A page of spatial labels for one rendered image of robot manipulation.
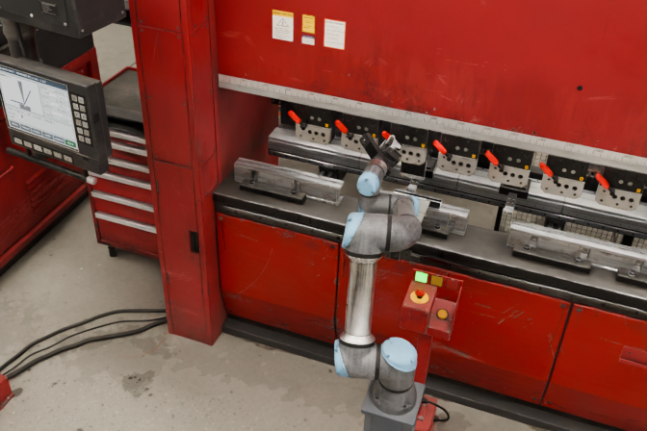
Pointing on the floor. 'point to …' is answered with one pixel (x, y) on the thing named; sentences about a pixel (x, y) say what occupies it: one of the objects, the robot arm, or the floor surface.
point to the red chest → (124, 180)
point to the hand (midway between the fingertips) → (389, 138)
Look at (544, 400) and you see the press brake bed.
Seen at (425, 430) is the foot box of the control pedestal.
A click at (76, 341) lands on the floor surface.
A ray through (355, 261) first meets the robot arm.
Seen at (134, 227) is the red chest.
